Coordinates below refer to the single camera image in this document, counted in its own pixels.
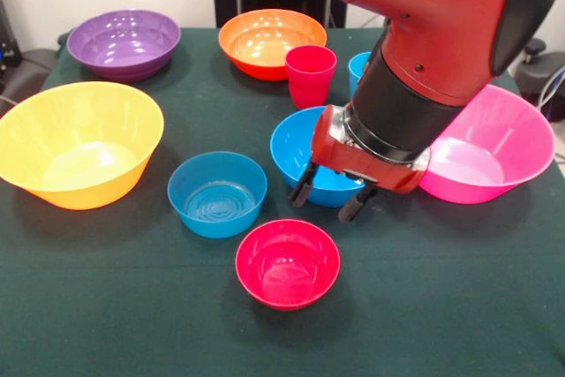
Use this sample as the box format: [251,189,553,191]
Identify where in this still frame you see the blue plastic cup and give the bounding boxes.
[347,51,373,100]

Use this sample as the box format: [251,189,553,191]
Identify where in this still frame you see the dark green tablecloth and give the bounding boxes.
[0,26,565,377]

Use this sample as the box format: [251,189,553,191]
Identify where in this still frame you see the black round equipment with knob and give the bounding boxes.
[507,37,565,122]

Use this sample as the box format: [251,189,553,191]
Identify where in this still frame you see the purple plastic bowl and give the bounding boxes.
[65,9,182,83]

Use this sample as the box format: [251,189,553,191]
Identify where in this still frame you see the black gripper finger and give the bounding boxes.
[338,185,379,222]
[289,160,322,208]

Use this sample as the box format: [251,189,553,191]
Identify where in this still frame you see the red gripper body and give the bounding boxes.
[310,104,432,195]

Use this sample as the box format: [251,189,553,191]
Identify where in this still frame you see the large pink plastic bowl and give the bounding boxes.
[418,84,556,205]

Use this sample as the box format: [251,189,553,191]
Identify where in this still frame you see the red plastic cup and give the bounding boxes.
[285,45,338,110]

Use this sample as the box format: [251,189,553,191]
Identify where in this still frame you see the orange plastic bowl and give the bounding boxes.
[218,8,328,82]

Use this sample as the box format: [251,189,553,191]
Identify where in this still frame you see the opaque blue plastic bowl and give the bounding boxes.
[269,105,367,208]

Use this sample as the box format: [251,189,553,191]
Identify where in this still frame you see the large yellow-orange plastic bowl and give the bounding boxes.
[0,80,165,211]

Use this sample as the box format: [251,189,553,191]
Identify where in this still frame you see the black equipment box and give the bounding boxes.
[0,0,23,91]

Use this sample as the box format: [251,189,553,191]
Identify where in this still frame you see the small red plastic bowl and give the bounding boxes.
[234,218,342,312]

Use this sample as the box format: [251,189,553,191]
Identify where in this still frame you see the small translucent blue bowl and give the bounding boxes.
[167,150,268,239]

